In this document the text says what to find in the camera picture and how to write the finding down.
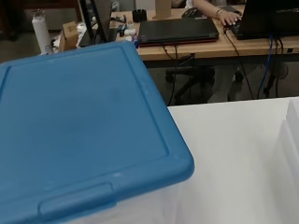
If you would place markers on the blue plastic lid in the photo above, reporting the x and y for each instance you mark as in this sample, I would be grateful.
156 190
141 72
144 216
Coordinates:
78 124

